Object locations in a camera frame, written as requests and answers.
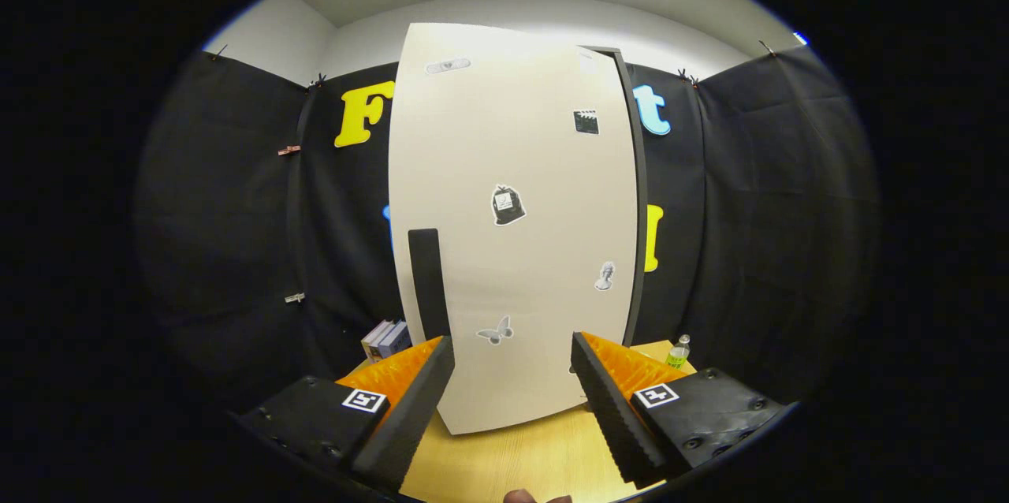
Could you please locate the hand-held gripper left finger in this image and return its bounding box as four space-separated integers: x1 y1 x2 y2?
233 335 456 494

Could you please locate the stack of books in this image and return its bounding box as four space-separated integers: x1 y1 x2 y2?
361 319 412 363

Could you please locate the black backdrop cloth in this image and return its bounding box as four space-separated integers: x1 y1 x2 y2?
134 46 880 409

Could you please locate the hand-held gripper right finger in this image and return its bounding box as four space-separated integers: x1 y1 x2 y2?
570 331 793 488

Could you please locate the black door handle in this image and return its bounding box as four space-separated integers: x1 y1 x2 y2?
408 229 452 340

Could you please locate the grey shoe cabinet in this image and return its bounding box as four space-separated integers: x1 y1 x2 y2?
583 46 649 346

